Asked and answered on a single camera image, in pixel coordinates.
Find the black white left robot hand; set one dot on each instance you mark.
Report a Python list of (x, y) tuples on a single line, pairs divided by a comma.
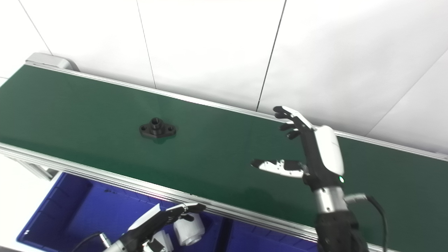
[(147, 224)]

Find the aluminium conveyor leg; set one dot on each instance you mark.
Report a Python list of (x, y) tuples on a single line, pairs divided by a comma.
[(35, 169)]

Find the white cylinder part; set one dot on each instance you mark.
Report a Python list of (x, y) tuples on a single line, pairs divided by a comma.
[(189, 231), (162, 241)]

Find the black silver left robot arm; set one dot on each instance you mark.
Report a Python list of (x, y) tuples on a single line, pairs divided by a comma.
[(113, 247)]

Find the grey conveyor end cover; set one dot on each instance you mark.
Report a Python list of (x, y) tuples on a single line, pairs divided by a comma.
[(52, 61)]

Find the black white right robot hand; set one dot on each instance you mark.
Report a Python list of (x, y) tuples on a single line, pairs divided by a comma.
[(325, 154)]

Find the blue bin with white parts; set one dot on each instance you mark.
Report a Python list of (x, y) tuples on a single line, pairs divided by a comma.
[(80, 213)]

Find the black flange part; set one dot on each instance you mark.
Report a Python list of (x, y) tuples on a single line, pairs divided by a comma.
[(157, 128)]

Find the green conveyor belt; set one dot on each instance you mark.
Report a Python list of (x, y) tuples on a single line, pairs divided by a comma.
[(105, 176), (210, 154)]

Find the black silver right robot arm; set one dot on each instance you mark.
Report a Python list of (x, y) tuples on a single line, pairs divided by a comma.
[(334, 224)]

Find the blue bin with black parts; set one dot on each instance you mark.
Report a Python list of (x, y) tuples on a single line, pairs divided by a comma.
[(266, 239)]

